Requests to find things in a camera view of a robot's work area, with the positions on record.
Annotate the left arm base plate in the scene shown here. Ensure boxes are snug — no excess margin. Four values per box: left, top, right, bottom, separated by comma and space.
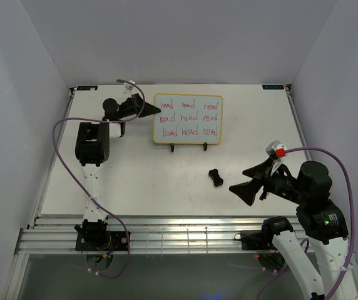
74, 231, 128, 252

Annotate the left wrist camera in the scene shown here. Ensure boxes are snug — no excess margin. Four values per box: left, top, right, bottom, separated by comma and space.
123, 80, 135, 95

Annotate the left blue corner label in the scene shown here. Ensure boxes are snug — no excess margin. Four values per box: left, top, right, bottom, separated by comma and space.
76, 86, 98, 91

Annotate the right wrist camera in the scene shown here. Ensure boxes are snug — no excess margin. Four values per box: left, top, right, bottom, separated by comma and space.
265, 140, 287, 174

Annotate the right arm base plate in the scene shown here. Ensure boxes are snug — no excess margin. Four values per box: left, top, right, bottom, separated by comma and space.
233, 231, 277, 251

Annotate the blue corner label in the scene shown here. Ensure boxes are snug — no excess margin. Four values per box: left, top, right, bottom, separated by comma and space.
76, 86, 98, 91
262, 84, 284, 90

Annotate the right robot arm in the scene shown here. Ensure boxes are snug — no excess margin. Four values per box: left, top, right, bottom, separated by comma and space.
229, 159, 358, 299

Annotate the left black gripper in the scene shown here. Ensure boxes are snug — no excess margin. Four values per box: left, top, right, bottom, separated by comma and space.
118, 94, 161, 119

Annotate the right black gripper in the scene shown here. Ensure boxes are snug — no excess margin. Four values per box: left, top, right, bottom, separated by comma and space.
228, 156, 308, 204

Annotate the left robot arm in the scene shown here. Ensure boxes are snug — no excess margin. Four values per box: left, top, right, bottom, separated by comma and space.
74, 94, 161, 251

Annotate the right blue corner label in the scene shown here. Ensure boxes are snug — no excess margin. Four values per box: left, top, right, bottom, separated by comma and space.
262, 84, 284, 90

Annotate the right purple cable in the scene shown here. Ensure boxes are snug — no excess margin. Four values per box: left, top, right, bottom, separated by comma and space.
255, 146, 355, 300

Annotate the wire whiteboard stand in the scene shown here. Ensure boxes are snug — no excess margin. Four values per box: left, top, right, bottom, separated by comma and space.
169, 142, 208, 153

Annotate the yellow framed whiteboard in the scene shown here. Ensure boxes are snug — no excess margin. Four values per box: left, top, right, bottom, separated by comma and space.
153, 93, 223, 145

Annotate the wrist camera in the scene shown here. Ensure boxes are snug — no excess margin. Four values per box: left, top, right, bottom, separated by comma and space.
123, 80, 135, 95
265, 140, 287, 174

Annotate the black bone-shaped eraser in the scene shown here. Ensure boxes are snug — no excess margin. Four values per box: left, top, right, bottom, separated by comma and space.
208, 169, 223, 187

